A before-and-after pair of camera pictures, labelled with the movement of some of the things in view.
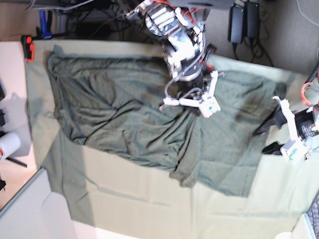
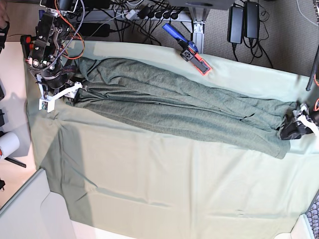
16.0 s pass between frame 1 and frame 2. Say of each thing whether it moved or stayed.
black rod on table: stayed
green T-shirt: moved
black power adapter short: stayed
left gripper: moved
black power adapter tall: stayed
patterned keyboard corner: stayed
